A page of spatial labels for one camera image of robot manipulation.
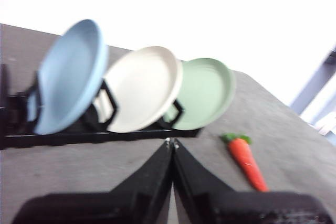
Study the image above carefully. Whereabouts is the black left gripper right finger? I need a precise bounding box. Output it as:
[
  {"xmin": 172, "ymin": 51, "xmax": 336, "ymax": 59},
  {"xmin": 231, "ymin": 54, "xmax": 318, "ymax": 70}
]
[{"xmin": 172, "ymin": 137, "xmax": 333, "ymax": 224}]

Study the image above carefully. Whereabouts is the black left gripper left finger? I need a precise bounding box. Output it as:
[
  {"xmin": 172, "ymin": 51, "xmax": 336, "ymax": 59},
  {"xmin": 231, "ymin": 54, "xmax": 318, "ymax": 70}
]
[{"xmin": 12, "ymin": 137, "xmax": 173, "ymax": 224}]

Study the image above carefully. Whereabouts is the orange carrot with green leaves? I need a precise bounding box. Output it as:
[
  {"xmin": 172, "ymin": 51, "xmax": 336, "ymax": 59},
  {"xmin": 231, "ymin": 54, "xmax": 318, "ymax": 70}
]
[{"xmin": 220, "ymin": 132, "xmax": 269, "ymax": 193}]

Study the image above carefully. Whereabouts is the green plate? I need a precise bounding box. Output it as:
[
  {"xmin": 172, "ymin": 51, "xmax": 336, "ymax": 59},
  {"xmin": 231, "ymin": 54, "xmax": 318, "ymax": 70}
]
[{"xmin": 163, "ymin": 57, "xmax": 237, "ymax": 131}]

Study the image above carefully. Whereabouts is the black plate rack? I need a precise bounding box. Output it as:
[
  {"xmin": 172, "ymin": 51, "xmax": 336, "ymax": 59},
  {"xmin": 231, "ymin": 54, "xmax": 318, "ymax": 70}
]
[{"xmin": 0, "ymin": 62, "xmax": 203, "ymax": 152}]

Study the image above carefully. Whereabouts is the white plate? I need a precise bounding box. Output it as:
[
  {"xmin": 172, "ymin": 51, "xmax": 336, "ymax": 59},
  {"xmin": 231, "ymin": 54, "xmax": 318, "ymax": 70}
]
[{"xmin": 103, "ymin": 46, "xmax": 184, "ymax": 133}]

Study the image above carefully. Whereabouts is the blue plate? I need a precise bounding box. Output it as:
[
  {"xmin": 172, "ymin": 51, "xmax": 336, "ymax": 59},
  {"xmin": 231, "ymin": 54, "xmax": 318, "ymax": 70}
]
[{"xmin": 34, "ymin": 19, "xmax": 109, "ymax": 135}]

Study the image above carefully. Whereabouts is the grey metal frame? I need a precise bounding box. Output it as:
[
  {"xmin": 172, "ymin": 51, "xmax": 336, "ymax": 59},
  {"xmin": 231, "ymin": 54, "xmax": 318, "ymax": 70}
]
[{"xmin": 288, "ymin": 42, "xmax": 336, "ymax": 136}]

